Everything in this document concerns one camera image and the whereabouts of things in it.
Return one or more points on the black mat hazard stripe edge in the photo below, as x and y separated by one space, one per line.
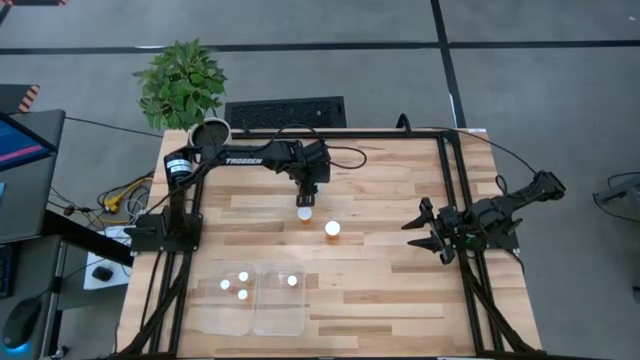
15 97

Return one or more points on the small pill bottle white cap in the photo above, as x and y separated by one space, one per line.
225 285
243 276

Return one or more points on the large amber pill bottle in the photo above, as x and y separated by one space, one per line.
332 229
304 215

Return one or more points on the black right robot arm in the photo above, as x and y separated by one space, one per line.
525 195

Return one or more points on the green potted plant white pot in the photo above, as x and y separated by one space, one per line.
180 85

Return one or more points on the white sheet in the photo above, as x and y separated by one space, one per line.
120 281

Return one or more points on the white power strip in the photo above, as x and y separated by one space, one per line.
117 233

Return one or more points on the grey equipment base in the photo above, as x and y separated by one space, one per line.
620 192

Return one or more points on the black aluminium table frame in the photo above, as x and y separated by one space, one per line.
375 134

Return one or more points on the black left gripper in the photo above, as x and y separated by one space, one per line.
307 185

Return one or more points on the small amber pill bottle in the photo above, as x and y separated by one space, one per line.
242 295

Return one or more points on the computer monitor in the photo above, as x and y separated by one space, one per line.
30 200
20 145

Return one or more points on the small black computer mouse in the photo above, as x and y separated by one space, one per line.
102 273

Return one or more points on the clear plastic bin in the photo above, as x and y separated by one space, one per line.
230 310
280 310

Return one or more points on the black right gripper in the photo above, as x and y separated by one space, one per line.
452 227

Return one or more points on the large black computer mouse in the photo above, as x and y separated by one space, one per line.
20 322

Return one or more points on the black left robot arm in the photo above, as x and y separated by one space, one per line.
260 157

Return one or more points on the amber bottle with orange pills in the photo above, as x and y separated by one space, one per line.
292 281

